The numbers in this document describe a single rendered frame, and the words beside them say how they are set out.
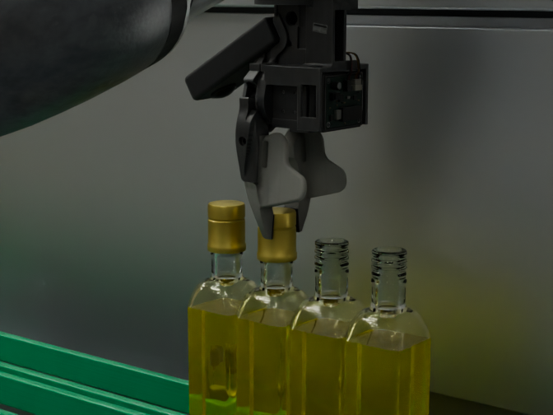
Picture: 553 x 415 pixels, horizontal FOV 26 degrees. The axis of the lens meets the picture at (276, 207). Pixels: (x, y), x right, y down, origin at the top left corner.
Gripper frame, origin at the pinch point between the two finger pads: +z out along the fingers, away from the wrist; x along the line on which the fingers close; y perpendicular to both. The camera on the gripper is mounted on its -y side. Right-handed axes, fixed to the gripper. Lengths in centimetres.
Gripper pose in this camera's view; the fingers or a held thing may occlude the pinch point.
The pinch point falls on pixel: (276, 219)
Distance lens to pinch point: 105.7
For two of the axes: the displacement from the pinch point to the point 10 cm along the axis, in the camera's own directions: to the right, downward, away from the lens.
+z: 0.0, 9.8, 1.8
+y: 7.9, 1.1, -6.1
